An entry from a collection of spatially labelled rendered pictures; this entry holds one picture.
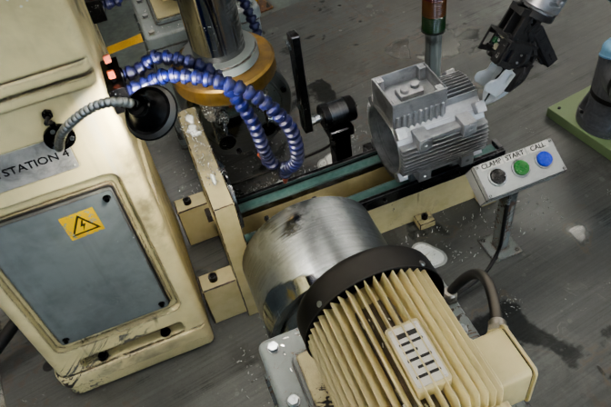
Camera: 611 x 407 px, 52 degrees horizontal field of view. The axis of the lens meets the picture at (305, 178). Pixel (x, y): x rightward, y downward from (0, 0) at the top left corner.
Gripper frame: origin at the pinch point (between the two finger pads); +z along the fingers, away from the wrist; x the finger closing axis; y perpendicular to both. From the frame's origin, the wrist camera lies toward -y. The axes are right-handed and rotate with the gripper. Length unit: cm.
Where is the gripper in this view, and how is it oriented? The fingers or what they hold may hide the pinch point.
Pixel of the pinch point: (490, 98)
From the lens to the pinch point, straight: 134.2
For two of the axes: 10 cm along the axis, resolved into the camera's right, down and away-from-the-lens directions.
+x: 3.6, 6.4, -6.8
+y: -8.6, -0.6, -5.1
